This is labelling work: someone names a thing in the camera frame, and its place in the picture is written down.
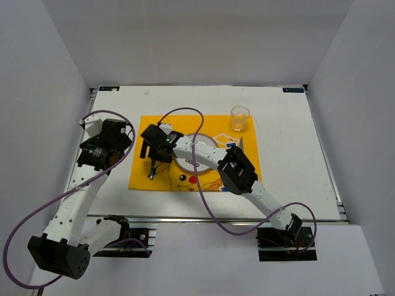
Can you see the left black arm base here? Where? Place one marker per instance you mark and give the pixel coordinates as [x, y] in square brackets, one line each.
[139, 243]

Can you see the blue table label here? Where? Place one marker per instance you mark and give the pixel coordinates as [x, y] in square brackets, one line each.
[109, 88]
[293, 90]

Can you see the fork with teal handle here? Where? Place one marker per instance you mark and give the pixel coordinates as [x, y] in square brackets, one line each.
[152, 169]

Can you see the right blue table label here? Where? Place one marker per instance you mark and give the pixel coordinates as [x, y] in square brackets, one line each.
[293, 90]

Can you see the round patterned plate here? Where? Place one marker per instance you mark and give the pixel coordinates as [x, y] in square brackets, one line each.
[201, 152]

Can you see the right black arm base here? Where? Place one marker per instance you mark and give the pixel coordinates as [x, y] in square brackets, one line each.
[271, 248]

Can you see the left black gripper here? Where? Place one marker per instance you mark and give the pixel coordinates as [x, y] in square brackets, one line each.
[93, 141]

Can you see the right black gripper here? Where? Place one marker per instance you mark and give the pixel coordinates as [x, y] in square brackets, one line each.
[160, 158]

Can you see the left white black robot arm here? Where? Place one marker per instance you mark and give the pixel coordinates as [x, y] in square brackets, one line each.
[63, 248]

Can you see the left blue table label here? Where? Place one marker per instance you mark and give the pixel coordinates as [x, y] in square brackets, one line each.
[109, 88]

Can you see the knife with teal handle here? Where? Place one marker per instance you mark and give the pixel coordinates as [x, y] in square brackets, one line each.
[241, 144]

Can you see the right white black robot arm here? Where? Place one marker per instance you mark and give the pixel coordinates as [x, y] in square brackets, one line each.
[236, 171]

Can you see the yellow Pikachu cloth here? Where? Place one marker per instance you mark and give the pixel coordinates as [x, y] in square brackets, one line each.
[170, 176]

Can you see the clear drinking glass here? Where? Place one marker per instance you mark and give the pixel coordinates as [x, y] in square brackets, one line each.
[239, 117]

